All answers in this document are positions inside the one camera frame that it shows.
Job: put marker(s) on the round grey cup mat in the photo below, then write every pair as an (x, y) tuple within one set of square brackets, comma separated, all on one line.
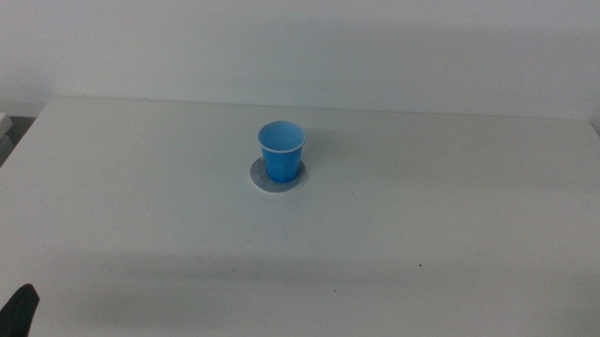
[(259, 179)]

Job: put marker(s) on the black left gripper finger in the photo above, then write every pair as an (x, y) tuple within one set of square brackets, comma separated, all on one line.
[(14, 316)]

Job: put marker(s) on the blue plastic cup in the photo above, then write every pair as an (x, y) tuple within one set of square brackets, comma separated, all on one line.
[(281, 165)]

